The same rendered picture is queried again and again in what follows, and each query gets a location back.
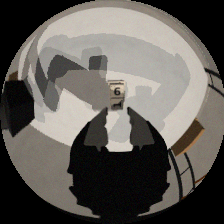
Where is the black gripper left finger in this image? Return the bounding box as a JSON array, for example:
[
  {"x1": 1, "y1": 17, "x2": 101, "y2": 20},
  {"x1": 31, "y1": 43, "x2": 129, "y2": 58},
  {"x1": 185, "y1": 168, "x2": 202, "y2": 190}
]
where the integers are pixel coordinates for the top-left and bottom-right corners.
[{"x1": 67, "y1": 107, "x2": 108, "y2": 175}]

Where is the beige cube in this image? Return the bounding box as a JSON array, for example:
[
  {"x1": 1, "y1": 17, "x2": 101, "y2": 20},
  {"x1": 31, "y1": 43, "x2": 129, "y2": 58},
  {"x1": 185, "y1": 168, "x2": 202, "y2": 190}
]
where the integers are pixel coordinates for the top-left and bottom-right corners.
[
  {"x1": 110, "y1": 83, "x2": 124, "y2": 98},
  {"x1": 111, "y1": 98, "x2": 124, "y2": 110}
]

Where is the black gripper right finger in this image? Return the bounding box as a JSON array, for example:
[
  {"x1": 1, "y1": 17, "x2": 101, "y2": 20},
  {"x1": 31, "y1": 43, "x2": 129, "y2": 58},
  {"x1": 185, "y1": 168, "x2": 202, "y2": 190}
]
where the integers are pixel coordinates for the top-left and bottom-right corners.
[{"x1": 127, "y1": 107, "x2": 171, "y2": 171}]

